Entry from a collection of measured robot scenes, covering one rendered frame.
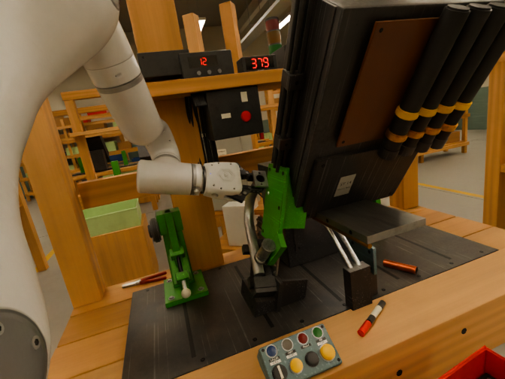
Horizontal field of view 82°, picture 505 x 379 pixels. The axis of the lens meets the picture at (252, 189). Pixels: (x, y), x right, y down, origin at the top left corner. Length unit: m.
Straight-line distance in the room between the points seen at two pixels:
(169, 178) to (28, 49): 0.45
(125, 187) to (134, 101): 0.55
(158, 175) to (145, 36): 0.49
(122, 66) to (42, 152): 0.53
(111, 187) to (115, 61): 0.61
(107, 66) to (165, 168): 0.27
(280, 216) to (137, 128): 0.39
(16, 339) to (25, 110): 0.20
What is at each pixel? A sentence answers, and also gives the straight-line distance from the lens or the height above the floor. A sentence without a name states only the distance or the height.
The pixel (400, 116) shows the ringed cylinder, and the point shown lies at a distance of 0.67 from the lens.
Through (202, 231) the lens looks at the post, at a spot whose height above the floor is 1.03.
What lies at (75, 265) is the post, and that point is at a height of 1.03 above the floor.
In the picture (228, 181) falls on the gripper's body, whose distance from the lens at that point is 0.77.
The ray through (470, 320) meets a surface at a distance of 0.90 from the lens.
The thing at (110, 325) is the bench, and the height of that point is 0.88.
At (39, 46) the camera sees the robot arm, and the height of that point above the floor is 1.50.
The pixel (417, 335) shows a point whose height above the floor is 0.90.
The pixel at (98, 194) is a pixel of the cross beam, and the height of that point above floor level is 1.23.
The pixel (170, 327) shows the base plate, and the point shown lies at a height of 0.90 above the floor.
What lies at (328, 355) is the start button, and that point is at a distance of 0.67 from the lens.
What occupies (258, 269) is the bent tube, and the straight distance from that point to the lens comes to 0.81.
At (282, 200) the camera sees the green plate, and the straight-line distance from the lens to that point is 0.72.
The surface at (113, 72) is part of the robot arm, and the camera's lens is 0.60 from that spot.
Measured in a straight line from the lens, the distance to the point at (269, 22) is 1.19.
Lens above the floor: 1.40
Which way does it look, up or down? 14 degrees down
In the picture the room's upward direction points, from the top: 9 degrees counter-clockwise
